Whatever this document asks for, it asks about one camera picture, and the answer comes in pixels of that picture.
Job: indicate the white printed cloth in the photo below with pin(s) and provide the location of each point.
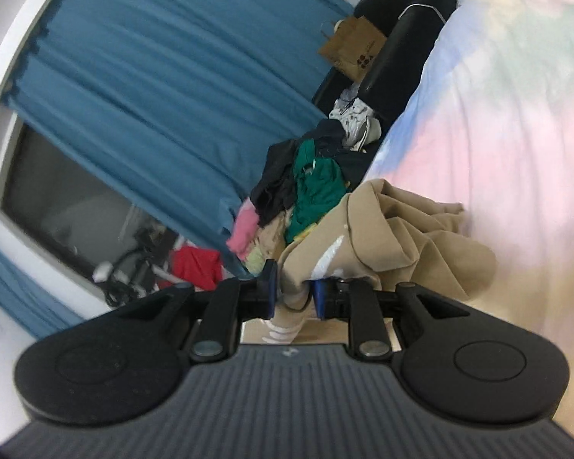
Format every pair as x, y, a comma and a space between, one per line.
354, 119

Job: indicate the tan trousers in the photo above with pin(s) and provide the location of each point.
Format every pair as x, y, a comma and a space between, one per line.
411, 248

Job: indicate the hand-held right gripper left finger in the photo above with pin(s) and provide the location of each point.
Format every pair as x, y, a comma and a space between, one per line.
270, 291

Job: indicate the green garment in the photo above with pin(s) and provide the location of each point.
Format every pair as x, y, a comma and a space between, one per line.
315, 186

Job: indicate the wide blue curtain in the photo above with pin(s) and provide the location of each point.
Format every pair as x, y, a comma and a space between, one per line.
172, 81

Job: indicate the brown paper bag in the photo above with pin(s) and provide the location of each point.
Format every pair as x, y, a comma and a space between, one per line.
356, 50

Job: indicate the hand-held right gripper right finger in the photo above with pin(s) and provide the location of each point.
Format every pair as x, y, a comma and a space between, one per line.
319, 299

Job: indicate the red cloth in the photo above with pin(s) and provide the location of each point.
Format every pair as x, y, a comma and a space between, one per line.
196, 267

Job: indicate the narrow blue curtain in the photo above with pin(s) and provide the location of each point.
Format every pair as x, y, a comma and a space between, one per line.
19, 291

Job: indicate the pink cloth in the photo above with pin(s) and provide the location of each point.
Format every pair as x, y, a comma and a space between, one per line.
244, 229

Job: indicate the dark window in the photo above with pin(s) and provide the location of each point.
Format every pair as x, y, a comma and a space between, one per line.
67, 210

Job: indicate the yellow cloth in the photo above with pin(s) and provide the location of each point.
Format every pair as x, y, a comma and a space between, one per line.
308, 233

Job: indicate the black clothes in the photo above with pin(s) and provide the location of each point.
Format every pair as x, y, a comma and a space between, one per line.
277, 172

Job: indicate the pastel tie-dye bed blanket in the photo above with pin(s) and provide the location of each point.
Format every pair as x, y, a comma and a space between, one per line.
507, 129

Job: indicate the beige patterned cloth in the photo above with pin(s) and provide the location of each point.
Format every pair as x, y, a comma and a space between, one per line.
268, 241

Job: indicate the black sofa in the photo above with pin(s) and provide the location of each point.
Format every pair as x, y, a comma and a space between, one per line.
402, 57

